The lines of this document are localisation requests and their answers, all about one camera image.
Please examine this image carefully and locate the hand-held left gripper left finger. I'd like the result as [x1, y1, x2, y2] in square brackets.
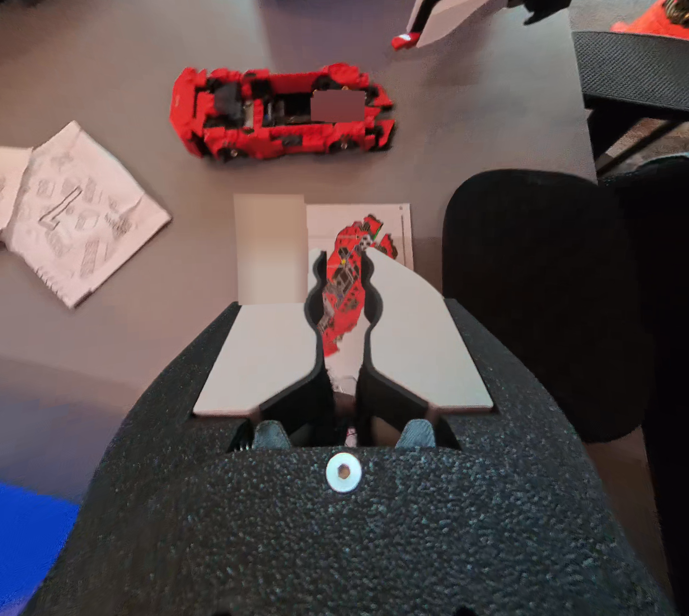
[192, 249, 336, 419]

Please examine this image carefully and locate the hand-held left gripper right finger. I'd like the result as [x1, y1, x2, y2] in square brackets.
[355, 249, 494, 419]

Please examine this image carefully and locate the red toy brick car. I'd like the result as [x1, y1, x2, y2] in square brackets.
[169, 64, 396, 162]

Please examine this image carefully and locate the orange flat object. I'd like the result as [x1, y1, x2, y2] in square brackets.
[611, 0, 689, 42]

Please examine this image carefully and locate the black mesh chair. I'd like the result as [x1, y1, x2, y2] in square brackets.
[441, 169, 655, 444]

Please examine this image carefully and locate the black fabric office chair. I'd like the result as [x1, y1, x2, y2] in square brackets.
[572, 31, 689, 175]

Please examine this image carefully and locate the white building instruction booklet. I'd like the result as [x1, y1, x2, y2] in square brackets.
[306, 203, 414, 391]

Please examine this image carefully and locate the blue plastic bin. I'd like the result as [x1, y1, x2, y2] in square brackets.
[0, 481, 81, 616]

